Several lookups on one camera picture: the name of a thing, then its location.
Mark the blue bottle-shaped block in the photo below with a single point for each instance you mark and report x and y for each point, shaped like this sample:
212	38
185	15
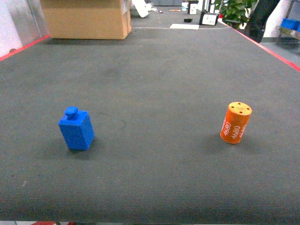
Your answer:
76	128

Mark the large cardboard box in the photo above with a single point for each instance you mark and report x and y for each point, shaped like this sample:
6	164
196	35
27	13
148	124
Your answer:
88	19

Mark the blue bin on far shelf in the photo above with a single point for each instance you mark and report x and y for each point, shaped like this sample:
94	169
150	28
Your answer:
290	24

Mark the green potted plant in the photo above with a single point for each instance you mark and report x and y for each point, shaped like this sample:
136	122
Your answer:
235	13

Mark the white flat board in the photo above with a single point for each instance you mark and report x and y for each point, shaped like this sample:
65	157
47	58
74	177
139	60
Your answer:
184	26

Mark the dark grey table mat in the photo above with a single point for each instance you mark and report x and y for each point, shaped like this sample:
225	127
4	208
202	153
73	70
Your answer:
157	102

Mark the black and white box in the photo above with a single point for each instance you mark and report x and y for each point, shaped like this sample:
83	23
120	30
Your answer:
208	19

